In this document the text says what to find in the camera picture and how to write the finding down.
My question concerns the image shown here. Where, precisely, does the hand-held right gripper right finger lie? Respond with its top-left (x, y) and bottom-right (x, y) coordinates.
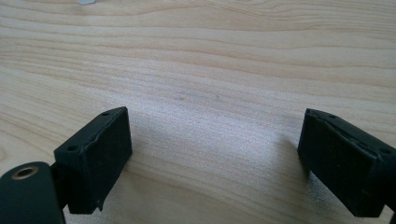
top-left (296, 107), bottom-right (396, 218)

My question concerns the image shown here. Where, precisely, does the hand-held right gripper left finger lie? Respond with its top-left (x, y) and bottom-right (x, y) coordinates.
top-left (49, 105), bottom-right (134, 216)

